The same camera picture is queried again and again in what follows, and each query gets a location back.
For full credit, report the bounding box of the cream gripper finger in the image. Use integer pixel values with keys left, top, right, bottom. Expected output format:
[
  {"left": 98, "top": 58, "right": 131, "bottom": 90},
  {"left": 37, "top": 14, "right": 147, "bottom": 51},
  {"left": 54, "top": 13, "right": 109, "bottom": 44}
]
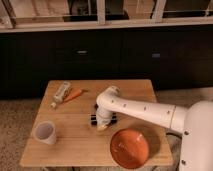
[{"left": 97, "top": 125, "right": 108, "bottom": 132}]

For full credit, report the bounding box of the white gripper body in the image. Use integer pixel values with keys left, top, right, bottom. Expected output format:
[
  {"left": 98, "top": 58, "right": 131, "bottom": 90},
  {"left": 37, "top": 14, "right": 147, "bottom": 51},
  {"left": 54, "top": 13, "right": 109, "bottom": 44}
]
[{"left": 96, "top": 107, "right": 113, "bottom": 126}]

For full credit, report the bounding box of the black white striped eraser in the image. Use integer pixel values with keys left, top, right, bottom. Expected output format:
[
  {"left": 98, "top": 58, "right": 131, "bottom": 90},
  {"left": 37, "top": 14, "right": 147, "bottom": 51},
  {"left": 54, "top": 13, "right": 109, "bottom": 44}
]
[{"left": 90, "top": 113, "right": 117, "bottom": 126}]

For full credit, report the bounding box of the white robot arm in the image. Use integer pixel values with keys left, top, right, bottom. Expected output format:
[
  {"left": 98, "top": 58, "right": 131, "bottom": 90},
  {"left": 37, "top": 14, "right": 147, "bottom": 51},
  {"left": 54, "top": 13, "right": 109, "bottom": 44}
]
[{"left": 96, "top": 86, "right": 213, "bottom": 171}]

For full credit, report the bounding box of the orange bowl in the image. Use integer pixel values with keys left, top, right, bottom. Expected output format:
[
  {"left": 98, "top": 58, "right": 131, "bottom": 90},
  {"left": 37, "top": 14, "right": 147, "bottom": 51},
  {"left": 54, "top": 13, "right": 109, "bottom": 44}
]
[{"left": 110, "top": 129, "right": 150, "bottom": 169}]

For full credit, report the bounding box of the orange carrot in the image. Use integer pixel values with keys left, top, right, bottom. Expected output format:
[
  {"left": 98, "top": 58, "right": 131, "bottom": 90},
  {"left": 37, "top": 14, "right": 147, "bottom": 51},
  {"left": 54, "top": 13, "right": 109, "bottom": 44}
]
[{"left": 64, "top": 89, "right": 85, "bottom": 103}]

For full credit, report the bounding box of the clear plastic bottle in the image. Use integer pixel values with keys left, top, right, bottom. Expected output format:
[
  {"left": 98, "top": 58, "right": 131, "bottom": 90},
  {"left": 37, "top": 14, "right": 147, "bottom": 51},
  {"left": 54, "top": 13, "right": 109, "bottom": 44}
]
[{"left": 51, "top": 81, "right": 71, "bottom": 109}]

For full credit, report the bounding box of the white plastic cup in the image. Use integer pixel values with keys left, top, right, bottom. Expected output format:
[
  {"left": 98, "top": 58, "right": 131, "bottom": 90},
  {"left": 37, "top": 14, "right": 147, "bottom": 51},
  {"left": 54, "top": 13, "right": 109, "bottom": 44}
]
[{"left": 33, "top": 121, "right": 57, "bottom": 145}]

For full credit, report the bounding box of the dark cabinet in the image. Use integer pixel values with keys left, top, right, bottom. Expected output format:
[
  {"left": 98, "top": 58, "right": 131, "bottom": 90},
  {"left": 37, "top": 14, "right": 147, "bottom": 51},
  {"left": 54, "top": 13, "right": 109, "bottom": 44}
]
[{"left": 0, "top": 25, "right": 213, "bottom": 99}]

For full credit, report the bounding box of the black power cable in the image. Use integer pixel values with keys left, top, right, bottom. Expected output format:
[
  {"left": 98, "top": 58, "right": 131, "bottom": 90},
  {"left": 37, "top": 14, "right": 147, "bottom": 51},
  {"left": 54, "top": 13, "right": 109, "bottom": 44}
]
[{"left": 165, "top": 132, "right": 183, "bottom": 141}]

